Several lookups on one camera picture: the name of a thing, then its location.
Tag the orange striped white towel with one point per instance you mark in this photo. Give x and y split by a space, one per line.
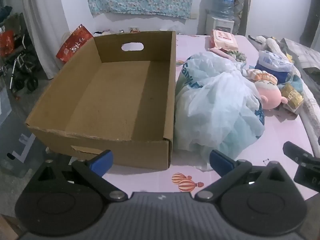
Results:
260 75

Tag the folded stroller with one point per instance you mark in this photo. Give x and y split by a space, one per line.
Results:
22 65

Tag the white plastic bag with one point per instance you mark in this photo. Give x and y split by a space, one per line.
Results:
220 105

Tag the patterned board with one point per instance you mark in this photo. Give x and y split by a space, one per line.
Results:
242 10

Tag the cream knitted blanket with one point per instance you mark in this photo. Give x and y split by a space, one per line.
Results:
273 45

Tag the red plastic bag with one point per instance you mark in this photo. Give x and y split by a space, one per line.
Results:
7 42

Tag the blue tissue pack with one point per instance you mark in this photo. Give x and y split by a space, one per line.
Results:
272 62

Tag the pink wet wipes pack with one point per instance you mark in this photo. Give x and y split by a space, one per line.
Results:
223 38

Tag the light blue square pouch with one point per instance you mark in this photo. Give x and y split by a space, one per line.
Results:
298 82

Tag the pink plush doll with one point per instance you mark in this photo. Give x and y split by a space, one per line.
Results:
268 93

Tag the green patterned soft item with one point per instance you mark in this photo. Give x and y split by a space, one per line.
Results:
237 55

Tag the red gift bag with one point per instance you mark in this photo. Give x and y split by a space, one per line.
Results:
73 45

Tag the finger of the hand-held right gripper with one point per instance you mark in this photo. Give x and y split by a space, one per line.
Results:
296 152

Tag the brown cardboard box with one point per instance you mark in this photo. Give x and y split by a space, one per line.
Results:
112 92

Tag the white water dispenser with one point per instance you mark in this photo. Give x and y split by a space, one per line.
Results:
221 25

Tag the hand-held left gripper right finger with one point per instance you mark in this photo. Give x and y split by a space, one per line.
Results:
221 163

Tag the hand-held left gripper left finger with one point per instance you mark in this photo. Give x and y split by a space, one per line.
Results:
102 161

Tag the gold foil packet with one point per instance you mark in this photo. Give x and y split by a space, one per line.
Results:
292 97

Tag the white curtain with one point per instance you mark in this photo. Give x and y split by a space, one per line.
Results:
45 25

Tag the grey quilt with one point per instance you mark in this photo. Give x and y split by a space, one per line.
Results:
302 52

